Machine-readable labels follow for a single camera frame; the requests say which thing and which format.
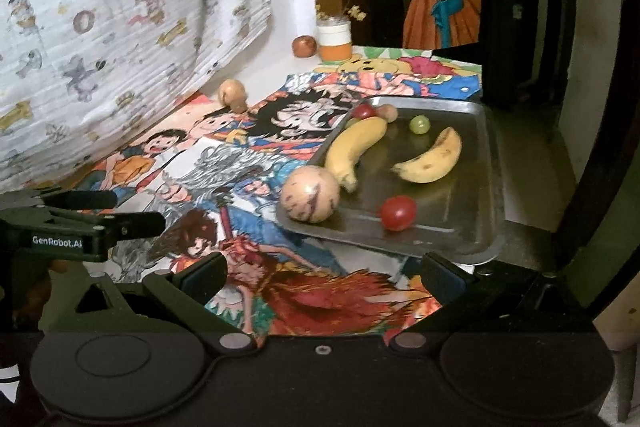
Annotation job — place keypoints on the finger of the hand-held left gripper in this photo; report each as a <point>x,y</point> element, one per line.
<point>137,225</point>
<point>85,199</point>

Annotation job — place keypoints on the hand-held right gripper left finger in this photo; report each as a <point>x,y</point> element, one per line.
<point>205,271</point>

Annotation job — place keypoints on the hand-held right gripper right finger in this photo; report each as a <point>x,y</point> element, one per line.
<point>440,276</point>

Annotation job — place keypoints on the metal tray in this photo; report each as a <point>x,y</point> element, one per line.
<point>450,217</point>

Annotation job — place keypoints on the red tomato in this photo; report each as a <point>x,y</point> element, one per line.
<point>398,213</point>

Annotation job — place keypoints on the small yellow banana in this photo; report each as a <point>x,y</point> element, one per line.
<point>425,164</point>

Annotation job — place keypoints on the beige striped melon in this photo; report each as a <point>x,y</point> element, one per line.
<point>309,194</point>
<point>231,91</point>

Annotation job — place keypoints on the green grape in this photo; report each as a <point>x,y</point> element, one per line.
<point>419,124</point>

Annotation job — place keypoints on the large yellow banana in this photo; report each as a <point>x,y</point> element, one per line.
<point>350,152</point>

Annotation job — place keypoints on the small tan round fruit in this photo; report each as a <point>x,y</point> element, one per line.
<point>388,112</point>

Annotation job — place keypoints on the small dark red fruit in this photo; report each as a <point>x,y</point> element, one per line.
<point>364,111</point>

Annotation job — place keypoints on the cartoon printed table cover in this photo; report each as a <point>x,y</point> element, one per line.
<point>240,187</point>

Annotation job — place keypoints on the cartoon printed white curtain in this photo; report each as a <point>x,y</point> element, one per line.
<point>125,32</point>

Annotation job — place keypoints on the red-brown apple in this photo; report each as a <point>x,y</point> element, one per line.
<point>304,46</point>

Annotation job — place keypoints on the orange and white jar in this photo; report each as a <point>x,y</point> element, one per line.
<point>335,44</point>

